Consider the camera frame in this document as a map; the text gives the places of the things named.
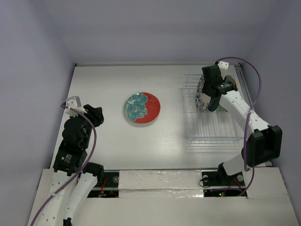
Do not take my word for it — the red teal floral plate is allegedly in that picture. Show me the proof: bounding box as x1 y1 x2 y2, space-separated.
123 92 161 124

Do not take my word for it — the white wire dish rack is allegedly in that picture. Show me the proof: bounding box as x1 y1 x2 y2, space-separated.
182 74 244 145

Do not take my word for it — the blue white floral plate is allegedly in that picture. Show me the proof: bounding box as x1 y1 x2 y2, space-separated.
195 75 211 112

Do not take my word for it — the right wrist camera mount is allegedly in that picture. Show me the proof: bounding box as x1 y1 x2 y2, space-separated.
215 61 229 77

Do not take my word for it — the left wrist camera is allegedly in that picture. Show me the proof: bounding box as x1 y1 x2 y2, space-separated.
64 96 86 117

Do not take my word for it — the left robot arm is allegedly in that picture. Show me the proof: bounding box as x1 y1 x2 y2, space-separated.
30 101 105 226

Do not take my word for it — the beige bird plate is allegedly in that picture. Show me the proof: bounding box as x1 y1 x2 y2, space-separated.
225 75 237 87

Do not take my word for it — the light green plate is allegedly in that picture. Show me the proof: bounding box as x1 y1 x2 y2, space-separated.
218 105 227 112

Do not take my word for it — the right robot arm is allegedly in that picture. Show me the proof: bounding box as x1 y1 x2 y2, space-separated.
201 62 283 185

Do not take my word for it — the dark teal glazed plate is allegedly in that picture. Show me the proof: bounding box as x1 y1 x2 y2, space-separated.
208 98 219 112

